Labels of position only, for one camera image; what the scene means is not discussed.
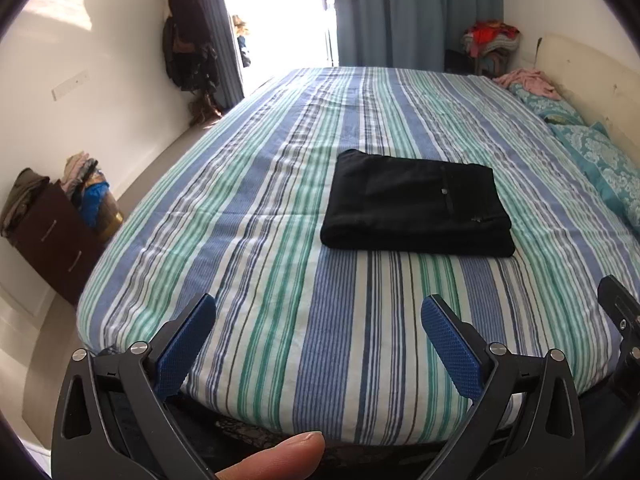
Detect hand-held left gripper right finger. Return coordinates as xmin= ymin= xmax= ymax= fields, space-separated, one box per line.
xmin=420 ymin=294 xmax=587 ymax=480

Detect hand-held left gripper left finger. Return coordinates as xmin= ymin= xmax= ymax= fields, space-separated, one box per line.
xmin=51 ymin=292 xmax=218 ymax=480

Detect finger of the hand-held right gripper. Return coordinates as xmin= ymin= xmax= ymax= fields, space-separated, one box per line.
xmin=597 ymin=275 xmax=640 ymax=403

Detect black pants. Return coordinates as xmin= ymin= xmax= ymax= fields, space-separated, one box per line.
xmin=320 ymin=149 xmax=517 ymax=259

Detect person's left hand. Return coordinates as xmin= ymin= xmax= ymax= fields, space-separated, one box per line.
xmin=215 ymin=431 xmax=327 ymax=480

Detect dark bed base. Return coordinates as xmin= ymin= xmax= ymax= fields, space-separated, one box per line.
xmin=167 ymin=375 xmax=626 ymax=461

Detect striped bed sheet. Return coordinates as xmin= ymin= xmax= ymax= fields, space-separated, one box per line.
xmin=76 ymin=66 xmax=640 ymax=443

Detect large teal patterned pillow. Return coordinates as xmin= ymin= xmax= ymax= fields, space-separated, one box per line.
xmin=550 ymin=122 xmax=640 ymax=236

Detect brown drawer cabinet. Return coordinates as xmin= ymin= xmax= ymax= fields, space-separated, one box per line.
xmin=7 ymin=180 xmax=108 ymax=306

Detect basket of clothes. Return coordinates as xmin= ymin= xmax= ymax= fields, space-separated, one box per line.
xmin=62 ymin=150 xmax=123 ymax=241

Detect olive cloth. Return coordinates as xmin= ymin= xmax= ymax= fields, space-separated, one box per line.
xmin=0 ymin=167 xmax=51 ymax=238

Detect small teal patterned pillow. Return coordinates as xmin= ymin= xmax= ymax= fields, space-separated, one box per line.
xmin=509 ymin=82 xmax=586 ymax=126

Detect cream headboard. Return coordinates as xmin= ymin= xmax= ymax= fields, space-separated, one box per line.
xmin=520 ymin=34 xmax=640 ymax=161

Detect pink cloth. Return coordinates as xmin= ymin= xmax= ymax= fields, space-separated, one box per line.
xmin=492 ymin=67 xmax=563 ymax=101

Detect dark cloth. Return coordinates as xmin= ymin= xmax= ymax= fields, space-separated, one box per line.
xmin=444 ymin=50 xmax=481 ymax=76

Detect hanging cloth by doorway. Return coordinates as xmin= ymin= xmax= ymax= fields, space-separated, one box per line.
xmin=232 ymin=14 xmax=252 ymax=68

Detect dark hanging coats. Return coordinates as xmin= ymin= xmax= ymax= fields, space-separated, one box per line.
xmin=162 ymin=0 xmax=226 ymax=126

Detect clothes pile with red garment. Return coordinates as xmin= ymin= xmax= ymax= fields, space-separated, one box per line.
xmin=461 ymin=20 xmax=522 ymax=53

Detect grey curtain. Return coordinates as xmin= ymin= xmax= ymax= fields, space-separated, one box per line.
xmin=180 ymin=0 xmax=246 ymax=111

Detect blue curtain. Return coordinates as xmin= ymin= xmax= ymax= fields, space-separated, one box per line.
xmin=331 ymin=0 xmax=503 ymax=73

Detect white wall switch plate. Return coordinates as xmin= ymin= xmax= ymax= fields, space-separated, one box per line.
xmin=51 ymin=72 xmax=91 ymax=101

